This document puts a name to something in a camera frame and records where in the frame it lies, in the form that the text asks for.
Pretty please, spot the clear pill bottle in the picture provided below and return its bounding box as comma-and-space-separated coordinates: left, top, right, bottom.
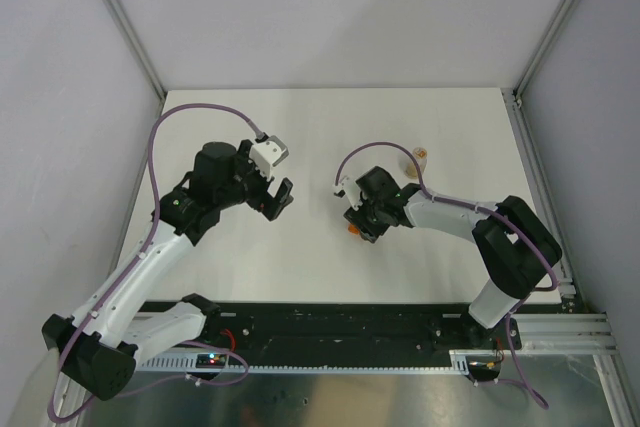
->
404, 152, 428, 179

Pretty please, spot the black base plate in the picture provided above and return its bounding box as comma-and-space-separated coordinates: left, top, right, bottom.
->
196, 302, 522, 366

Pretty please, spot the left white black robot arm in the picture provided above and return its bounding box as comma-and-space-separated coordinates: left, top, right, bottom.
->
42, 136, 293, 401

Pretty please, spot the aluminium side rail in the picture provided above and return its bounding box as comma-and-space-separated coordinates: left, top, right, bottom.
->
501, 88, 618, 355

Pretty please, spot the right aluminium frame post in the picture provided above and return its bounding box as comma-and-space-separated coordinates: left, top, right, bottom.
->
512, 0, 580, 99

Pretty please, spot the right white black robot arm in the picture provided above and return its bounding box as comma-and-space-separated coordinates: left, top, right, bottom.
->
334, 166, 562, 348

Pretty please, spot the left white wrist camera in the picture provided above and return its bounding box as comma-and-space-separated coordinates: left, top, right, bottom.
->
249, 136, 289, 180

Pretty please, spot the left aluminium frame post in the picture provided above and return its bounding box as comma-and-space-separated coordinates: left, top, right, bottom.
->
102, 0, 167, 101

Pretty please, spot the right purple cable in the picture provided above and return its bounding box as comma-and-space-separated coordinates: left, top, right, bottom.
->
334, 141, 560, 408

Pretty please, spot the aluminium frame post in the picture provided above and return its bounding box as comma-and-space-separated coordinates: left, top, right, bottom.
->
512, 0, 580, 99
102, 0, 167, 101

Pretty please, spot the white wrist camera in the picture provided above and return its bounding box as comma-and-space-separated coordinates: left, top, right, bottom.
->
333, 176, 362, 211
249, 136, 289, 180

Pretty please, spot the grey slotted cable duct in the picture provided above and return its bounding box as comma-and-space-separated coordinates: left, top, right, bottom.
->
137, 349, 499, 376

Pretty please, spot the purple cable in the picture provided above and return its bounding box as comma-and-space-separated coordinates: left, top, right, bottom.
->
47, 102, 266, 423
334, 141, 560, 408

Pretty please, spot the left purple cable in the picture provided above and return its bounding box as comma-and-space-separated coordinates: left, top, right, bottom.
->
47, 102, 266, 423

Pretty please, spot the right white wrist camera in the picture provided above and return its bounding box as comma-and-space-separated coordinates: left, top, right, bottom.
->
333, 176, 362, 211

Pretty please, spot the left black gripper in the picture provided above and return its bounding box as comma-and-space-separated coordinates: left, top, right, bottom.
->
215, 140, 292, 220

